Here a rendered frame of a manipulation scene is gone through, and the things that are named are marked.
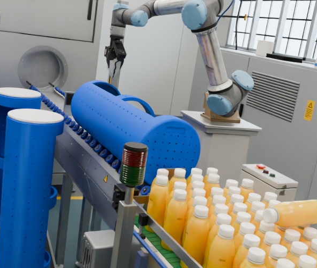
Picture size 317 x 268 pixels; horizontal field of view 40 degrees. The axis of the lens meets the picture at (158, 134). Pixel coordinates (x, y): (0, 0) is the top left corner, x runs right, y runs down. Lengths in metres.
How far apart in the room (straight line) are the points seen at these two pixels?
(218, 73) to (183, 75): 5.44
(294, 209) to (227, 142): 1.00
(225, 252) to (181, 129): 0.66
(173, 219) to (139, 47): 5.84
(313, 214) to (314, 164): 1.99
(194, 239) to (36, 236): 1.31
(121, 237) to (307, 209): 0.50
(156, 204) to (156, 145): 0.29
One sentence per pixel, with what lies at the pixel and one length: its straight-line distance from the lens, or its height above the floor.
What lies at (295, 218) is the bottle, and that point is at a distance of 1.22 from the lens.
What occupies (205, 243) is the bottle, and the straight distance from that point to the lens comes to 1.26.
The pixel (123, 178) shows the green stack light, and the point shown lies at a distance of 1.11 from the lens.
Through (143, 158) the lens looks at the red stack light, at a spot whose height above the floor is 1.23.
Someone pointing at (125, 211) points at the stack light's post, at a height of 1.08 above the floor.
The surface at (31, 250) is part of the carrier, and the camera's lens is 2.44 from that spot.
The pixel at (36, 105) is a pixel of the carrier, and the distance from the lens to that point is 2.85.
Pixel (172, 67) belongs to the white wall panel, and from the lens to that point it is 7.27.
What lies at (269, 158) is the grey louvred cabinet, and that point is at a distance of 3.64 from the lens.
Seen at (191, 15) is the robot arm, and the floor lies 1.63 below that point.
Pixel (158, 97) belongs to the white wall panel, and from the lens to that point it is 7.27.
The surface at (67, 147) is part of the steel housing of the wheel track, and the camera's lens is 2.45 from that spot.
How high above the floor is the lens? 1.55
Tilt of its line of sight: 14 degrees down
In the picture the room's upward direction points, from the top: 9 degrees clockwise
